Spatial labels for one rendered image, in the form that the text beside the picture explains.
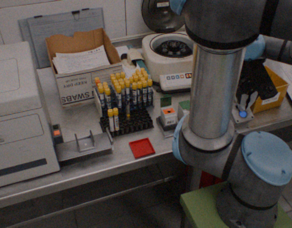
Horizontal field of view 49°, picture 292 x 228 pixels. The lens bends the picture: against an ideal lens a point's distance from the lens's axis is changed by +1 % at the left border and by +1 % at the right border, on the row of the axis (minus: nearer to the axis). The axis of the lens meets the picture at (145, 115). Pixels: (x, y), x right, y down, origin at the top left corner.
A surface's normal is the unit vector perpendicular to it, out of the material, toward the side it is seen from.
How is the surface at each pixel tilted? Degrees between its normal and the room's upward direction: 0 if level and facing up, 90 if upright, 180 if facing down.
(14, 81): 0
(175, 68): 90
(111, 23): 90
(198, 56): 99
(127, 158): 0
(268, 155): 9
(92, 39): 88
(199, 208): 2
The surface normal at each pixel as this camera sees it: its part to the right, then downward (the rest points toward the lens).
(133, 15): 0.34, 0.63
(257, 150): 0.14, -0.70
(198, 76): -0.79, 0.52
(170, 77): 0.08, -0.40
